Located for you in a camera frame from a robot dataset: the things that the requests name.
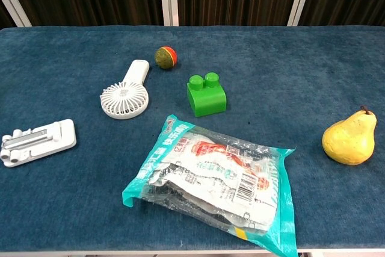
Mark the small orange green ball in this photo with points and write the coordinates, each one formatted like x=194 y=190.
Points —
x=165 y=57

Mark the green toy building block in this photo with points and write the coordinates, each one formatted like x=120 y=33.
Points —
x=207 y=97

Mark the teal clear snack bag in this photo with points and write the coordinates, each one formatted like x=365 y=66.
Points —
x=216 y=175

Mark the white handheld fan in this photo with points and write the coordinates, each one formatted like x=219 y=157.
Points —
x=124 y=100

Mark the blue table cloth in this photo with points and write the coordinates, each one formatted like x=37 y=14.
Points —
x=270 y=67

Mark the white folding phone stand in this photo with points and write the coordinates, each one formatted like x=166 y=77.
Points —
x=36 y=144

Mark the yellow pear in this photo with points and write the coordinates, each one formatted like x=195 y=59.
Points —
x=350 y=141

